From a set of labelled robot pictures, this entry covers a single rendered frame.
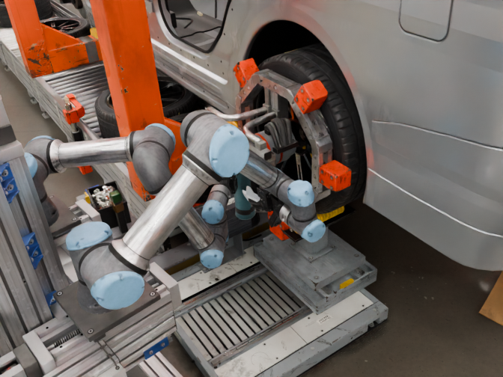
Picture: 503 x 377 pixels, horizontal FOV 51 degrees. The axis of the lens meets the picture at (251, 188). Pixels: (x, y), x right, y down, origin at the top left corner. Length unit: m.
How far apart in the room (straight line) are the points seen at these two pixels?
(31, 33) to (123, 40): 1.98
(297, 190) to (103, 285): 0.62
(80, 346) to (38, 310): 0.19
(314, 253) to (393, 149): 0.91
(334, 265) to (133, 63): 1.23
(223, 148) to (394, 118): 0.64
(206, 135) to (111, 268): 0.39
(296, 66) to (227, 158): 0.78
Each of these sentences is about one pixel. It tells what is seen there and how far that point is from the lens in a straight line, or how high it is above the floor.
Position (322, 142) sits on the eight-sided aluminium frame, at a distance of 1.86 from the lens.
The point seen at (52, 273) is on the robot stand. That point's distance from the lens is 1.69.
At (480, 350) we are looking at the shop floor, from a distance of 2.53.
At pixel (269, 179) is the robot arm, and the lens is 1.60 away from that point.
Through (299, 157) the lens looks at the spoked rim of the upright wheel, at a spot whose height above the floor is 0.77.
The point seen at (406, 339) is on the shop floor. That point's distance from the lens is 2.49.
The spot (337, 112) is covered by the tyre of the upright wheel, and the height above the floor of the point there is 1.05.
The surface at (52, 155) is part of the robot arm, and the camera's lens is 1.90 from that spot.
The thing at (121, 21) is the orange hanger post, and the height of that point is 1.32.
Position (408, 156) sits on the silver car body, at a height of 1.02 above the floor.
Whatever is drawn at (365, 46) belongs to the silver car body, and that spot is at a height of 1.32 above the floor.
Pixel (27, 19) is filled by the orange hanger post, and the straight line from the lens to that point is 4.03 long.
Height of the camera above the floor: 1.87
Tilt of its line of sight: 34 degrees down
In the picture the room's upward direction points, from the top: 4 degrees counter-clockwise
